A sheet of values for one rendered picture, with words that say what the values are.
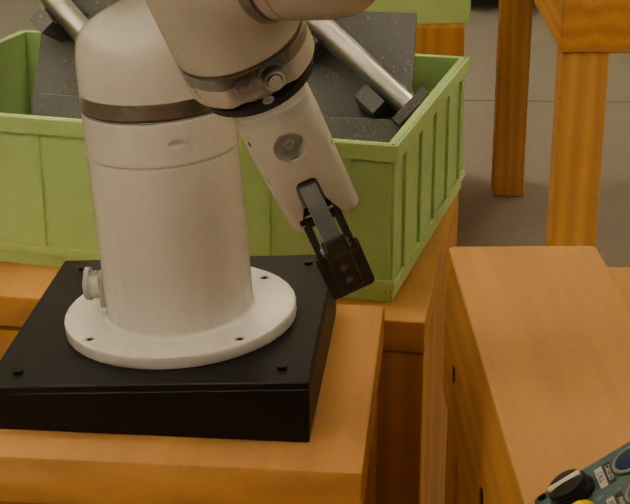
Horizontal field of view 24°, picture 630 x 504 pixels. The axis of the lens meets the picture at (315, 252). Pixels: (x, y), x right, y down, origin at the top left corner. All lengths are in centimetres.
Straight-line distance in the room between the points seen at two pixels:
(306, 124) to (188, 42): 9
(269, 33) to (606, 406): 38
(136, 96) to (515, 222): 316
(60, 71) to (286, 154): 97
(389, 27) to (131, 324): 69
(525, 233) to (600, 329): 291
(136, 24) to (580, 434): 43
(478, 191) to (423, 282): 288
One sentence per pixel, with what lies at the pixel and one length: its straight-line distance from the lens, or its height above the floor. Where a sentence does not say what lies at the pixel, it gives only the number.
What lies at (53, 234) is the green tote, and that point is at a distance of 162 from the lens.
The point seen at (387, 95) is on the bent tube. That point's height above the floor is 95.
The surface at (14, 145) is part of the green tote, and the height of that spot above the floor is 93.
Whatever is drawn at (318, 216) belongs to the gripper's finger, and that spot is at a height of 107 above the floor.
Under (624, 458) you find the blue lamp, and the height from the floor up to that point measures 95.
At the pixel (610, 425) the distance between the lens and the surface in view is 104.
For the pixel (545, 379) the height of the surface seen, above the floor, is 90.
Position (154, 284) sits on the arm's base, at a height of 95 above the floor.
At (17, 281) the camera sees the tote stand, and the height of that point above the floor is 79.
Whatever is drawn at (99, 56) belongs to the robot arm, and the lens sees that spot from 109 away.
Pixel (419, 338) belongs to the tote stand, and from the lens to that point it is 148.
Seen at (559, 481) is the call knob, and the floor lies 94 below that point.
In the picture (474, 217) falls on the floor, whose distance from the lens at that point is 421.
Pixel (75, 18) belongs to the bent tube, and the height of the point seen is 102.
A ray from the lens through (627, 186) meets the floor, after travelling 456.
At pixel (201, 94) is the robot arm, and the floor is 115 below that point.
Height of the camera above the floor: 137
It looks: 20 degrees down
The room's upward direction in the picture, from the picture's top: straight up
